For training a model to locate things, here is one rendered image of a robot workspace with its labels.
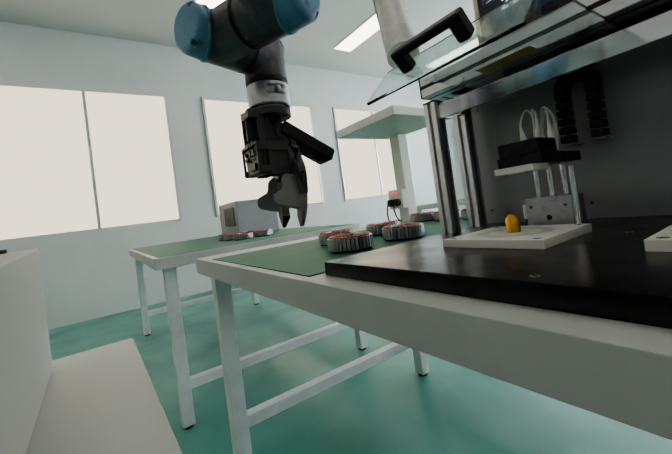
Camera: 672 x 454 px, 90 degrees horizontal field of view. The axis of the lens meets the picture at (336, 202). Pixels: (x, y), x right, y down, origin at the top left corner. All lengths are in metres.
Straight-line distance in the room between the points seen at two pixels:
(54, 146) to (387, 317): 4.67
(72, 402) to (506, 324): 0.31
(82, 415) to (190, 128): 4.84
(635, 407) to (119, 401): 0.32
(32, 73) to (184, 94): 1.54
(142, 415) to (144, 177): 4.61
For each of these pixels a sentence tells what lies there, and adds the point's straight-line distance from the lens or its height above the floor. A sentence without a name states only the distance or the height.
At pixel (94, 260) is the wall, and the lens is 4.76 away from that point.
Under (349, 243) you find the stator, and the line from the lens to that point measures 0.77.
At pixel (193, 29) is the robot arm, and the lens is 0.57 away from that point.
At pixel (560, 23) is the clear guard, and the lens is 0.60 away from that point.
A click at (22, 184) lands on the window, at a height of 1.55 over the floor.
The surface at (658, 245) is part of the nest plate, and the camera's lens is 0.45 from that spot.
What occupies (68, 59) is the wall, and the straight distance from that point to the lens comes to 5.20.
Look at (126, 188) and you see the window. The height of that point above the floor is 1.44.
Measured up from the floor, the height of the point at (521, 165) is 0.88.
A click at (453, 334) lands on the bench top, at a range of 0.34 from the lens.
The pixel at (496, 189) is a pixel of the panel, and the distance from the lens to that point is 0.87.
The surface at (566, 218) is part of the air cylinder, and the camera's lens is 0.68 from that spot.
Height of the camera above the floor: 0.85
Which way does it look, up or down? 1 degrees up
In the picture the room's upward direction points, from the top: 8 degrees counter-clockwise
